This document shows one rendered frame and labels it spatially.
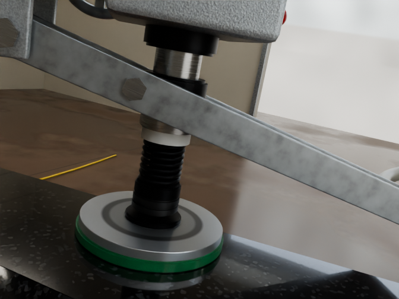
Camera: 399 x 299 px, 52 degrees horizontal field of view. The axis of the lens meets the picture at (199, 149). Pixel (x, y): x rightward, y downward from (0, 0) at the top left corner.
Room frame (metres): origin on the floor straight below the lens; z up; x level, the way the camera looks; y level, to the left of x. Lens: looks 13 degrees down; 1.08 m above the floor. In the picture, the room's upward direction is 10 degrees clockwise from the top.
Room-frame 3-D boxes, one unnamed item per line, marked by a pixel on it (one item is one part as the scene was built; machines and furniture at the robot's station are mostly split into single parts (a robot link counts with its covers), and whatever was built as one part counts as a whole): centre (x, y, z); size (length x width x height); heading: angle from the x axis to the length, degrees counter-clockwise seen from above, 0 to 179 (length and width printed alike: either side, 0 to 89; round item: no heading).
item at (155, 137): (0.57, 0.05, 0.97); 0.07 x 0.07 x 0.04
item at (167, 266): (0.57, 0.05, 0.82); 0.22 x 0.22 x 0.04
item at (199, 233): (0.57, 0.05, 0.82); 0.21 x 0.21 x 0.01
